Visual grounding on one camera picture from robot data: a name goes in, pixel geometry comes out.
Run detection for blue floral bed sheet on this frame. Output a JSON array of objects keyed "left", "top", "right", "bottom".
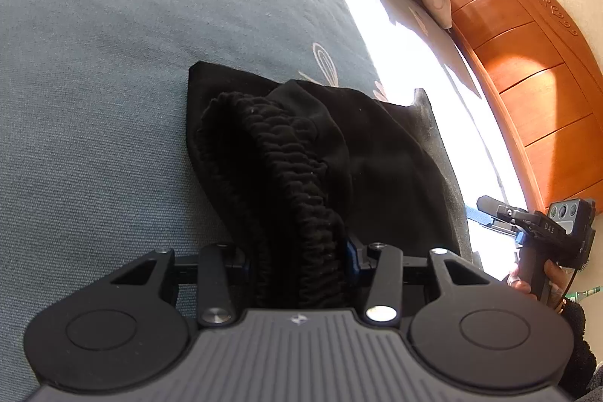
[{"left": 0, "top": 0, "right": 528, "bottom": 402}]

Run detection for black pants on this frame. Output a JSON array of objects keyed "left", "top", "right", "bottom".
[{"left": 186, "top": 60, "right": 476, "bottom": 313}]

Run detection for person's right hand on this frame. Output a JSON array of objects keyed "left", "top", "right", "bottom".
[{"left": 508, "top": 261, "right": 574, "bottom": 314}]

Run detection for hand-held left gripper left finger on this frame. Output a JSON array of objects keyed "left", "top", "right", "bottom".
[{"left": 110, "top": 243, "right": 250, "bottom": 326}]

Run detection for person's right forearm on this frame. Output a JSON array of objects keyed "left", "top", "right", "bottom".
[{"left": 558, "top": 301, "right": 601, "bottom": 401}]

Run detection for wooden headboard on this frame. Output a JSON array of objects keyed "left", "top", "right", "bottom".
[{"left": 445, "top": 0, "right": 603, "bottom": 243}]

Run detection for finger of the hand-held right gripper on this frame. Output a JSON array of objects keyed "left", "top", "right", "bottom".
[
  {"left": 466, "top": 206, "right": 526, "bottom": 245},
  {"left": 477, "top": 195, "right": 500, "bottom": 219}
]

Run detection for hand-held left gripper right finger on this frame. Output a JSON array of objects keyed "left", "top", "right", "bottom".
[{"left": 344, "top": 239, "right": 500, "bottom": 325}]

